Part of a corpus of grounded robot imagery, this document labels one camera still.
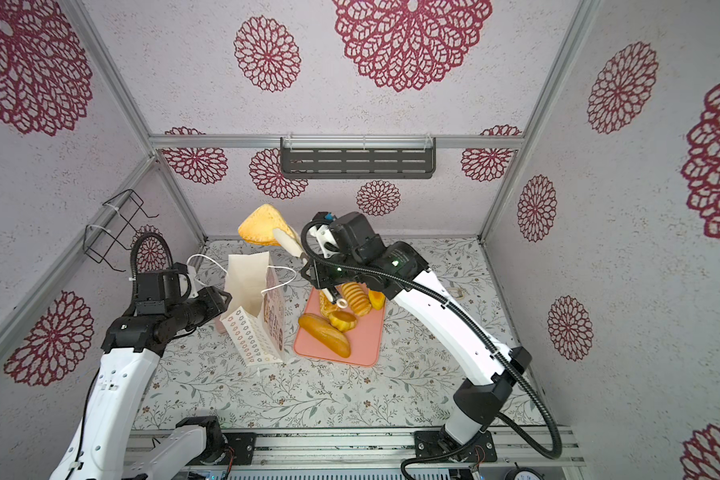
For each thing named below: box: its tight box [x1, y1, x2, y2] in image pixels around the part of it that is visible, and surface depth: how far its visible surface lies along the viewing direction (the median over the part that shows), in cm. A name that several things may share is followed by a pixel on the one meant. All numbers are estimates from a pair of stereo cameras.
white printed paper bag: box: [220, 252, 288, 367], surface depth 81 cm
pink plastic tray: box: [302, 287, 324, 316], surface depth 102 cm
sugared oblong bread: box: [319, 289, 339, 318], surface depth 97 cm
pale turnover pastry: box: [238, 204, 299, 246], surface depth 68 cm
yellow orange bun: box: [368, 290, 386, 311], surface depth 100 cm
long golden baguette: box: [298, 313, 351, 363], surface depth 91 cm
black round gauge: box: [504, 462, 545, 480], surface depth 69 cm
